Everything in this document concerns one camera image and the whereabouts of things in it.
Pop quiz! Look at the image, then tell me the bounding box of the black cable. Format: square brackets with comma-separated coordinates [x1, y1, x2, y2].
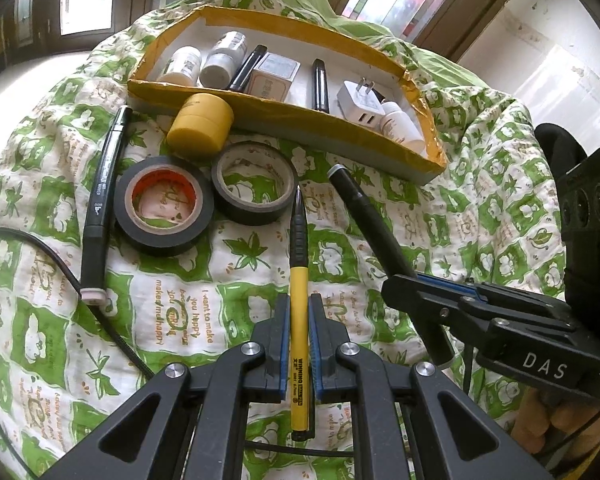
[0, 227, 357, 457]

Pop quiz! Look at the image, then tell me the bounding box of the white plug charger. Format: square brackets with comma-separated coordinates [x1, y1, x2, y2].
[336, 77, 384, 129]

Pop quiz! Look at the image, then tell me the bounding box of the green and white printed blanket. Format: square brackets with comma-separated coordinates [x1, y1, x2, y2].
[0, 0, 581, 480]

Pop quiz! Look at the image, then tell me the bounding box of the black marker pen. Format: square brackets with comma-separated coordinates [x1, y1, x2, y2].
[327, 162, 456, 368]
[80, 105, 133, 306]

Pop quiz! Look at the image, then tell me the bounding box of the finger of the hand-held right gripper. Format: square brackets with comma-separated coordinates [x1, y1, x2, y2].
[382, 275, 492, 333]
[415, 271, 569, 312]

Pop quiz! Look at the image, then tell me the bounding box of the black tape roll orange core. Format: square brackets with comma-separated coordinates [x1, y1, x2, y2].
[112, 156, 215, 257]

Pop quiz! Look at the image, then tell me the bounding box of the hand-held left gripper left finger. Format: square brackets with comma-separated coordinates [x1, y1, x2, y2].
[40, 294, 290, 480]

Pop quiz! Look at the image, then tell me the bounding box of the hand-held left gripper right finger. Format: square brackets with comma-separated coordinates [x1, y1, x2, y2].
[307, 294, 538, 480]

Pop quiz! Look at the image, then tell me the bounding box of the yellow round jar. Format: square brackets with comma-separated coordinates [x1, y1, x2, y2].
[167, 92, 235, 157]

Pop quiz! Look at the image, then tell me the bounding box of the white bottle green label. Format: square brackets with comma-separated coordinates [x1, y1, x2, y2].
[157, 46, 204, 87]

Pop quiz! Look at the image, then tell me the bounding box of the person's right hand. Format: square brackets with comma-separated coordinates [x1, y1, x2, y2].
[511, 385, 600, 461]

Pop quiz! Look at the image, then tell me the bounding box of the silver white bottle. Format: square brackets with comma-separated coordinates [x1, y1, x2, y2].
[200, 31, 249, 89]

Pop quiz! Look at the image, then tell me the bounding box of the plain green bed sheet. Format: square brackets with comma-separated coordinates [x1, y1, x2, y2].
[220, 0, 486, 68]

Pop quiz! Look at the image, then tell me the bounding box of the yellow cardboard tray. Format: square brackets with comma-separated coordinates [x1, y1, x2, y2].
[127, 5, 448, 186]

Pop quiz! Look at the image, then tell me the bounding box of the small white carton box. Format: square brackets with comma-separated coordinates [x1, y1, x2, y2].
[250, 52, 301, 104]

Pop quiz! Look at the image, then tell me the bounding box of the yellow and black pen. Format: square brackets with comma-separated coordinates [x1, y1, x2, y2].
[287, 185, 314, 442]

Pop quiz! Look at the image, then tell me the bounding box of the black tape roll grey core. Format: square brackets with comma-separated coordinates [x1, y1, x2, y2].
[211, 141, 299, 226]

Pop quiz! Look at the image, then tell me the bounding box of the black slim tube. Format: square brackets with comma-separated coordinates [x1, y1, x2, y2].
[312, 58, 330, 112]
[228, 45, 269, 94]

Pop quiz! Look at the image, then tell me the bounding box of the small white dropper bottle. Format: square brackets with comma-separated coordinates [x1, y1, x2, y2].
[380, 101, 426, 151]

